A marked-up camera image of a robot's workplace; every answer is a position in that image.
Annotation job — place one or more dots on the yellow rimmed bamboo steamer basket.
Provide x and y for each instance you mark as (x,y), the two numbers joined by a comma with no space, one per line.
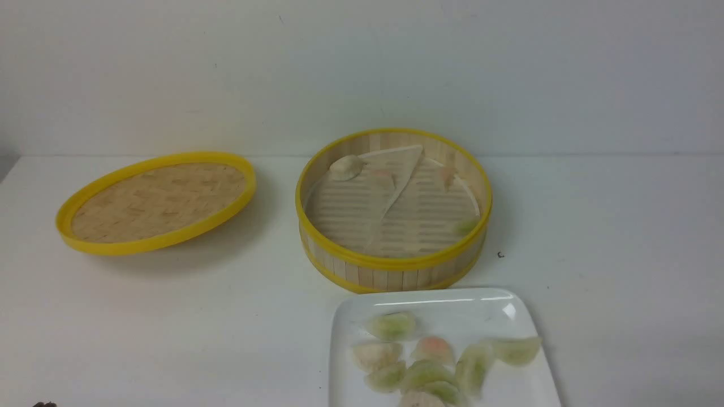
(361,273)

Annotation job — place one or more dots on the green dumpling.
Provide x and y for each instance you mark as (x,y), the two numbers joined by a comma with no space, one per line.
(465,227)

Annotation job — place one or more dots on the green dumpling plate top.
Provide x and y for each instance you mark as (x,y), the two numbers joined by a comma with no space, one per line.
(399,326)

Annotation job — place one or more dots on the green dumpling plate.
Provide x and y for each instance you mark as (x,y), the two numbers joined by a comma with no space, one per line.
(472,368)
(448,393)
(423,372)
(399,326)
(516,352)
(388,378)

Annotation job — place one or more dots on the white square plate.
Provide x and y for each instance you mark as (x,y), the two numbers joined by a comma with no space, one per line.
(459,316)

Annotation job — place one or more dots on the white dumpling plate left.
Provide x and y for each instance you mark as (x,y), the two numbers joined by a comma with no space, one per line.
(373,356)

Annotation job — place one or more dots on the pink dumpling plate centre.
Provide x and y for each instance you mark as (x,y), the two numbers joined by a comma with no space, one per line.
(434,348)

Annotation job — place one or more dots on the green dumpling plate lower left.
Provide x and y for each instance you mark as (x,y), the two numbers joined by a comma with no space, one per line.
(388,378)

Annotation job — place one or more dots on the green dumpling plate centre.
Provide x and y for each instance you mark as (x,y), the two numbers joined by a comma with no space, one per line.
(423,372)

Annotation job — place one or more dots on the green dumpling plate middle right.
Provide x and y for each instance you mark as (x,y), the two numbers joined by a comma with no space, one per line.
(472,368)

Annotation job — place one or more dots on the white dumpling plate bottom edge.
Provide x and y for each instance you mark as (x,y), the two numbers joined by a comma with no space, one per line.
(420,399)

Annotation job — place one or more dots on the green dumpling plate bottom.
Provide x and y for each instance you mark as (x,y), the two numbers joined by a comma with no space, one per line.
(448,393)

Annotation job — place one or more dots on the pink dumpling under liner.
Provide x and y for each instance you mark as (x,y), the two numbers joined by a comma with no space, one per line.
(382,179)

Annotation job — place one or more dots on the white dumpling in steamer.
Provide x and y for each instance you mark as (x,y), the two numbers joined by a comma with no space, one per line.
(346,168)

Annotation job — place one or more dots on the white steamer liner paper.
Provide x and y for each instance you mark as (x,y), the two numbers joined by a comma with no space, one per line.
(414,220)

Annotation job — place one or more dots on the yellow rimmed bamboo steamer lid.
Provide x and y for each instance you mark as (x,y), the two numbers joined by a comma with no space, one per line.
(156,203)

